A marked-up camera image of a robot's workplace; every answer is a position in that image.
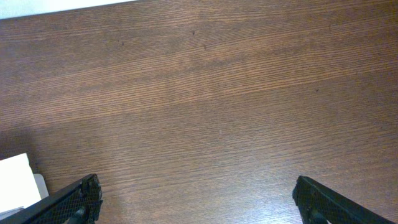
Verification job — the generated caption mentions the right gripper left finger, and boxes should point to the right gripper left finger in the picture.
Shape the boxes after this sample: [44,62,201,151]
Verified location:
[1,174,103,224]

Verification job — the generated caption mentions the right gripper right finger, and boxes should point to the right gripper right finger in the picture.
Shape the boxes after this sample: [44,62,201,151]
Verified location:
[292,175,394,224]

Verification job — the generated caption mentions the white plastic cutlery tray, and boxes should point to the white plastic cutlery tray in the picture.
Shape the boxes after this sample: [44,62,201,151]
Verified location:
[0,153,49,220]

